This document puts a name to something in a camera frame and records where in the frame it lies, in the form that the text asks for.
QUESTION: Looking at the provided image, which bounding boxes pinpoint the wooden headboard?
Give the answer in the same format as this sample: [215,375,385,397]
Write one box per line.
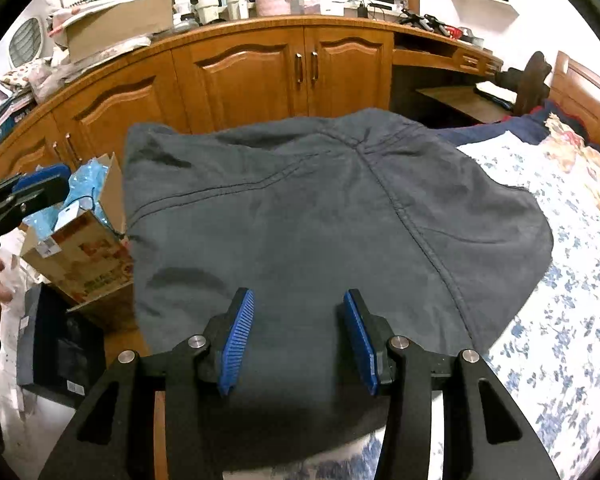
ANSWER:
[550,51,600,145]

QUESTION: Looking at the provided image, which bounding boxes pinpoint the black storage box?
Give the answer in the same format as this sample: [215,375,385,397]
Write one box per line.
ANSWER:
[16,284,106,408]

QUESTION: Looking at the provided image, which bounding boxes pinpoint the white fan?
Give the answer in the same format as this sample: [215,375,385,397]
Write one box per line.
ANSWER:
[8,15,54,68]

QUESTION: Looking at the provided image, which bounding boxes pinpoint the black zip jacket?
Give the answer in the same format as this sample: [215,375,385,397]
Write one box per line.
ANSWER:
[123,110,553,470]

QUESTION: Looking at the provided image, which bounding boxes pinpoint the red basket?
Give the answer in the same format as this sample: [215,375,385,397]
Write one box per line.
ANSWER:
[444,25,464,40]

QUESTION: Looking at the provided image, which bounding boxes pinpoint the large cardboard box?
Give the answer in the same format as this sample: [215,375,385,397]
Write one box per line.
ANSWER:
[64,0,173,62]

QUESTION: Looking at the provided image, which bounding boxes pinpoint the cardboard box with blue bags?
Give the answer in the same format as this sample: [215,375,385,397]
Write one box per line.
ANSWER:
[20,154,133,304]

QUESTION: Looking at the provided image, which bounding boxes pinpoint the dark wooden chair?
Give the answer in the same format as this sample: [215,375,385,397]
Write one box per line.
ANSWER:
[474,51,552,116]

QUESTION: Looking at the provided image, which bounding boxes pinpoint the wooden desk cabinet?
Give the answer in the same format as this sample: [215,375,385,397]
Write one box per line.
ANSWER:
[0,16,502,180]

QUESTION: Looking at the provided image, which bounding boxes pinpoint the pink floral beige quilt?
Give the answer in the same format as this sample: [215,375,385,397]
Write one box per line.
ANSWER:
[540,113,600,211]

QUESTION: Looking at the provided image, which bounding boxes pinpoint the blue floral white bedsheet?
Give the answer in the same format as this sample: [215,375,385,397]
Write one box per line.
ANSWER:
[220,129,600,480]

